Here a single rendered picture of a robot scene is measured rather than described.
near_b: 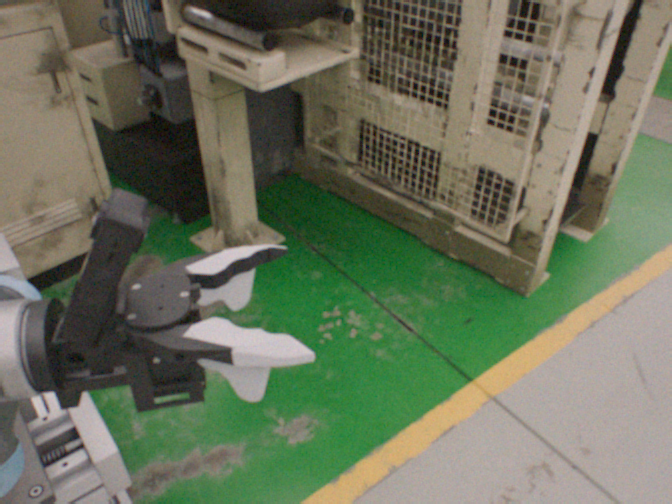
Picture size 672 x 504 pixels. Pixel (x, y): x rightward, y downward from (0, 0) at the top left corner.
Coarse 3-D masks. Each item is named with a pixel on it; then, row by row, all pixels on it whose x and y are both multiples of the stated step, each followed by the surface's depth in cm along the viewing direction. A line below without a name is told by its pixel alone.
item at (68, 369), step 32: (128, 288) 46; (160, 288) 45; (192, 288) 45; (32, 320) 41; (128, 320) 41; (160, 320) 41; (192, 320) 43; (32, 352) 41; (64, 352) 43; (96, 352) 43; (128, 352) 42; (64, 384) 44; (96, 384) 45; (128, 384) 47; (160, 384) 44; (192, 384) 44
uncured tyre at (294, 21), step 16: (208, 0) 138; (224, 0) 132; (240, 0) 132; (256, 0) 132; (272, 0) 135; (288, 0) 138; (304, 0) 141; (320, 0) 145; (336, 0) 150; (240, 16) 137; (256, 16) 137; (272, 16) 138; (288, 16) 141; (304, 16) 144; (320, 16) 152
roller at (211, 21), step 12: (192, 12) 154; (204, 12) 152; (216, 12) 151; (204, 24) 152; (216, 24) 148; (228, 24) 146; (240, 24) 144; (228, 36) 148; (240, 36) 144; (252, 36) 141; (264, 36) 138; (276, 36) 140; (264, 48) 140
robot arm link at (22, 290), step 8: (0, 280) 59; (8, 280) 60; (16, 280) 60; (0, 288) 57; (8, 288) 59; (16, 288) 59; (24, 288) 60; (32, 288) 61; (0, 296) 56; (8, 296) 57; (16, 296) 59; (24, 296) 59; (32, 296) 61
